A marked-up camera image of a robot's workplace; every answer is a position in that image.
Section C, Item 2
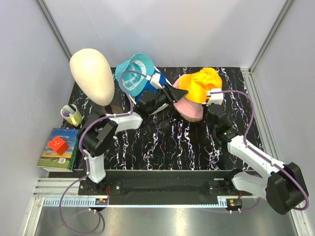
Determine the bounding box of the wooden hat stand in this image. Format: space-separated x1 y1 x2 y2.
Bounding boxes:
185 117 202 122

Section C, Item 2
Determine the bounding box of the pink bucket hat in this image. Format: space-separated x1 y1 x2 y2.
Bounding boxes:
172 78 205 118

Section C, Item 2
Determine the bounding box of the white plastic basket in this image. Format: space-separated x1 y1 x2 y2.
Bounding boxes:
147 71 173 116

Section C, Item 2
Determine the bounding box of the black marble table mat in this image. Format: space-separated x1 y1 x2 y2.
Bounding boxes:
67 66 264 172

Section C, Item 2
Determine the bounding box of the cream mannequin head stand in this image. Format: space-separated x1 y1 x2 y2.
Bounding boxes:
69 48 124 114

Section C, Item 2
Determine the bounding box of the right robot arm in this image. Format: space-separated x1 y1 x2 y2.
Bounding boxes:
203 104 310 215

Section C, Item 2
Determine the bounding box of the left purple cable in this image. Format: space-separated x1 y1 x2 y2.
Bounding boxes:
59 70 151 234

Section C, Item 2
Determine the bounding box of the landscape cover book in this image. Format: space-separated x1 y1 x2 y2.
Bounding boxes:
37 128 79 172

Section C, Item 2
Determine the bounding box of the blue hat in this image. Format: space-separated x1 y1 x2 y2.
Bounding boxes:
135 70 167 102

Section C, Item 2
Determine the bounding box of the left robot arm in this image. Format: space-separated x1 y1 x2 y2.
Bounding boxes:
77 84 188 195

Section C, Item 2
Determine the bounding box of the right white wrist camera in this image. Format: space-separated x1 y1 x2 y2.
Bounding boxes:
206 88 224 106

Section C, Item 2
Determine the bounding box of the right aluminium frame post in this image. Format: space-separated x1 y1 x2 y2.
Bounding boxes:
249 0 296 72

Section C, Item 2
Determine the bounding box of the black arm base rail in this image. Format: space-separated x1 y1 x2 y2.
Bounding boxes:
78 170 249 207

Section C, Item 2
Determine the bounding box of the orange bucket hat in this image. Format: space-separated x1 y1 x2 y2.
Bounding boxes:
178 67 222 104

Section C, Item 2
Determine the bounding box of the red cube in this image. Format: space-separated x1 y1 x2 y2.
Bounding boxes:
48 136 69 155

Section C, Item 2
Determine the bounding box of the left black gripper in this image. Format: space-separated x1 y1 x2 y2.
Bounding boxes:
148 83 188 115

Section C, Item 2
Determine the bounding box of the purple cable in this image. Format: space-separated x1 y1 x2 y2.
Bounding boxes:
210 89 310 211
59 70 151 234

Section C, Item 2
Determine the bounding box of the yellow tape cup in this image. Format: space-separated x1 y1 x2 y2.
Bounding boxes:
60 104 83 127

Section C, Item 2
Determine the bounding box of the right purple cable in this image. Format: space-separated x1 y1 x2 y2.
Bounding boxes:
210 89 310 211

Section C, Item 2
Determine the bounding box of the left aluminium frame post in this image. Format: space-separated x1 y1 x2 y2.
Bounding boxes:
35 0 72 61

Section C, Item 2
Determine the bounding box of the aluminium frame post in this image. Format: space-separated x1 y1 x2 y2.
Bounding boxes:
35 0 72 61
249 0 296 72

